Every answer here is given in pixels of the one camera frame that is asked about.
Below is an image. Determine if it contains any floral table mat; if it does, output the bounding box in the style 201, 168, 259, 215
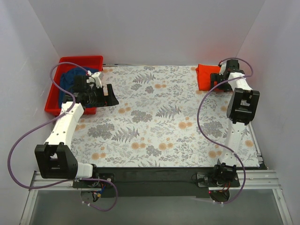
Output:
44, 65, 261, 168

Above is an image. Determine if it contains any blue t shirt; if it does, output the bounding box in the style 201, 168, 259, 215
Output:
58, 67, 99, 108

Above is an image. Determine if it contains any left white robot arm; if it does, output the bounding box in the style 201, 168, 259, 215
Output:
35, 72, 119, 188

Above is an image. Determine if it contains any purple cable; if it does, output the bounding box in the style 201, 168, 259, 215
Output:
196, 58, 255, 205
7, 61, 119, 212

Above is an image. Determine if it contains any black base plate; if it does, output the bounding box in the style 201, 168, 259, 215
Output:
73, 167, 225, 198

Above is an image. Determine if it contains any orange t shirt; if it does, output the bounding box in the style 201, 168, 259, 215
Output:
195, 64, 220, 91

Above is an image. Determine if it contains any red plastic bin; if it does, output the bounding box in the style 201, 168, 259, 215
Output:
45, 55, 103, 116

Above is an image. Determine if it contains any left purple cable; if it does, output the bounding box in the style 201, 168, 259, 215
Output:
7, 61, 119, 212

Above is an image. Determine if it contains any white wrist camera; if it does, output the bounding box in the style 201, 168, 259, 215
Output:
87, 70, 103, 88
218, 61, 227, 76

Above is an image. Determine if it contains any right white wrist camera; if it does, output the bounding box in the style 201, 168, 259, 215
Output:
218, 61, 227, 76

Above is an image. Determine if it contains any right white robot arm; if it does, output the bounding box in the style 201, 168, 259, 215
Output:
210, 58, 260, 186

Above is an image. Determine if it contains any aluminium mounting rail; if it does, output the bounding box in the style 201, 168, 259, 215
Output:
30, 170, 281, 190

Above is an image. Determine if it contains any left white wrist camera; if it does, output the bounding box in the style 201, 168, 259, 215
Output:
87, 70, 103, 88

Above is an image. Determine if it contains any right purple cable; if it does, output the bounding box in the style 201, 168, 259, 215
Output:
196, 58, 255, 205

